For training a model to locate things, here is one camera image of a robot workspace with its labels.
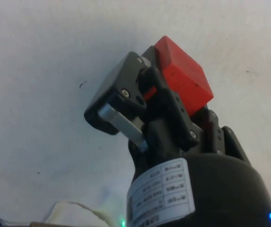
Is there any red cube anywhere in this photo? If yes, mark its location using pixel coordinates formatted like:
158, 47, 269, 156
142, 35, 214, 117

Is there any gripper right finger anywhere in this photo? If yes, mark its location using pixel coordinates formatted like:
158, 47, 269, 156
191, 105, 247, 162

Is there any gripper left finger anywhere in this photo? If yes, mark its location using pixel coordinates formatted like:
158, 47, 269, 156
84, 46, 200, 164

